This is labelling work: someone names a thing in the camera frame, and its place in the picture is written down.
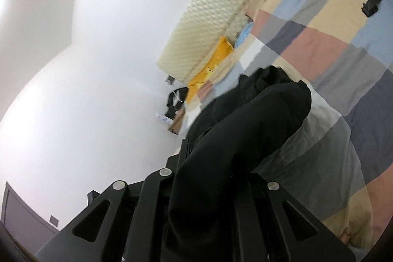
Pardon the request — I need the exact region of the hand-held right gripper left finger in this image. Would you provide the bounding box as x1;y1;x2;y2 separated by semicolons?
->
37;139;191;262

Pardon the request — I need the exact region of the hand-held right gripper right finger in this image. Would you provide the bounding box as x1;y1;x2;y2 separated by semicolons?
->
233;173;357;262

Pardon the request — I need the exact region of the black puffer jacket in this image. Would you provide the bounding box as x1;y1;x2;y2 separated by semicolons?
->
163;66;312;262

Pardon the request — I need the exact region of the wooden nightstand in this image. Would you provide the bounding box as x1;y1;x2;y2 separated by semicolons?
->
168;105;188;135

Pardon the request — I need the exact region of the white bottle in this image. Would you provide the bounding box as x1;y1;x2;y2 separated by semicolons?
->
154;112;171;125

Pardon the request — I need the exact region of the black bag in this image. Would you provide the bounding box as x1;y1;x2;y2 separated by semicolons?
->
166;87;188;118

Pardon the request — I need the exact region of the grey door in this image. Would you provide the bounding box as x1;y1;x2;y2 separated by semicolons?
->
0;182;59;236

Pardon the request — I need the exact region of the yellow pillow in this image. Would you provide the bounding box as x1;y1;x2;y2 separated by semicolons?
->
187;36;234;103

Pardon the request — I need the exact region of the light blue cloth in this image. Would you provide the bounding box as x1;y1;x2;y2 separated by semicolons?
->
235;21;255;48

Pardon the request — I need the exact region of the cream quilted headboard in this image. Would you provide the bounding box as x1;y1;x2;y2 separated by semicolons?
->
157;0;304;84

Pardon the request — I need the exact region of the checked patchwork blanket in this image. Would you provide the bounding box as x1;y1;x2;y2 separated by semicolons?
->
178;0;393;253

